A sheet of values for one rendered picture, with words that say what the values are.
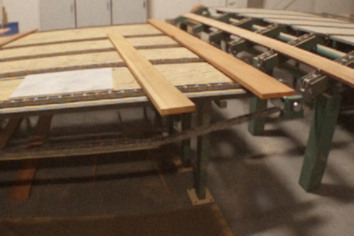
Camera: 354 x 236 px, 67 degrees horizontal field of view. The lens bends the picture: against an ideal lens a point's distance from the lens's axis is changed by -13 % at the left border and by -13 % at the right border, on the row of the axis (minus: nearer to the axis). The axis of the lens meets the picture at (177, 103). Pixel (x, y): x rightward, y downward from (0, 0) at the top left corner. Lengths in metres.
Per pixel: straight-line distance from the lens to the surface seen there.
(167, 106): 1.27
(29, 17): 7.79
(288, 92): 1.56
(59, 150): 1.70
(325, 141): 2.15
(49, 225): 2.03
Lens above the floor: 1.35
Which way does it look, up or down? 21 degrees down
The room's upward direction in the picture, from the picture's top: straight up
